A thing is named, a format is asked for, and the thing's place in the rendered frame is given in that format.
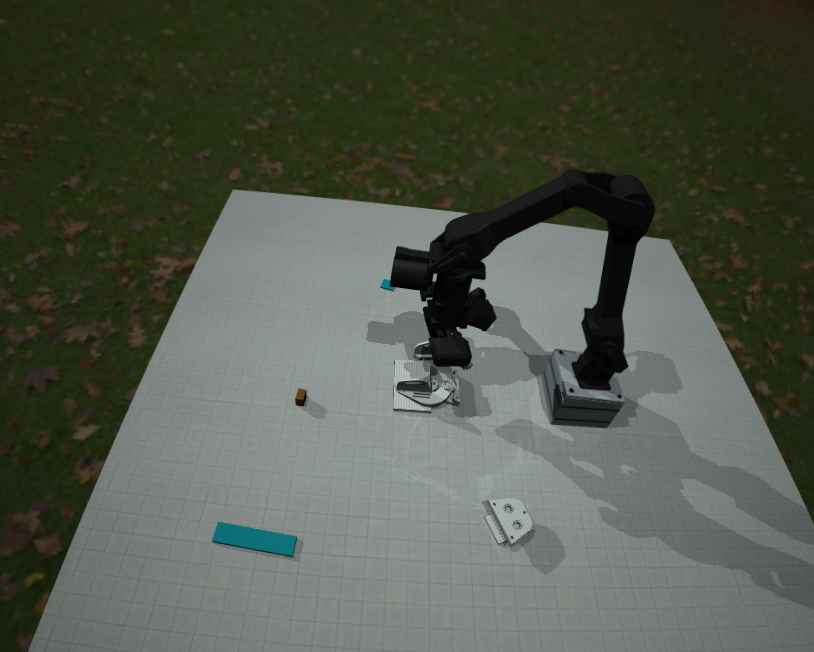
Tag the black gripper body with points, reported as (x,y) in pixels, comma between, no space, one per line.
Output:
(448,350)

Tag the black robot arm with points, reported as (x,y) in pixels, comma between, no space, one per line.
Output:
(455,256)

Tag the teal flat bar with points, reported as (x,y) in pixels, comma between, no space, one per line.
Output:
(254,539)

